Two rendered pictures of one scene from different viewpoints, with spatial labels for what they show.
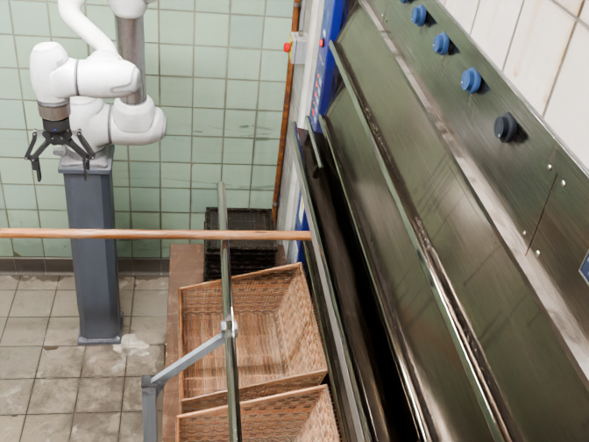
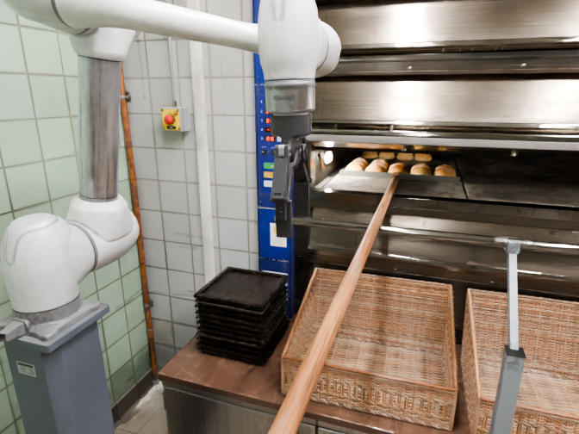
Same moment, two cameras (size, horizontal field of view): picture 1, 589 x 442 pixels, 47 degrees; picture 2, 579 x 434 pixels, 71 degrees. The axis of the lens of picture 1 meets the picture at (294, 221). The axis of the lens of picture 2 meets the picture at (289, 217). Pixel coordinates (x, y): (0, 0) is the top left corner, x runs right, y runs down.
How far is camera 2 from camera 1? 2.14 m
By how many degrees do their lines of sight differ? 56
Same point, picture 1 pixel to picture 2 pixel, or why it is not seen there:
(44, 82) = (315, 38)
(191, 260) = (198, 364)
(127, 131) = (115, 238)
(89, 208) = (90, 384)
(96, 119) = (77, 238)
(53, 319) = not seen: outside the picture
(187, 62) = (40, 184)
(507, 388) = not seen: outside the picture
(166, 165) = not seen: hidden behind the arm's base
